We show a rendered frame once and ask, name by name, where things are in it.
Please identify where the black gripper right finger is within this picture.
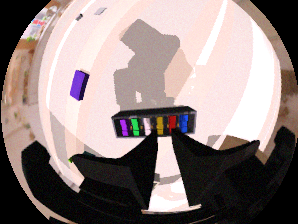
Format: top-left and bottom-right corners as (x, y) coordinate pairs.
(170, 128), (261, 206)

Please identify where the purple rectangular block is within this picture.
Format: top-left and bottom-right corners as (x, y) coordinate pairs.
(71, 69), (89, 101)

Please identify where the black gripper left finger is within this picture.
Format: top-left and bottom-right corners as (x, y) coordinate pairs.
(72, 129), (158, 210)

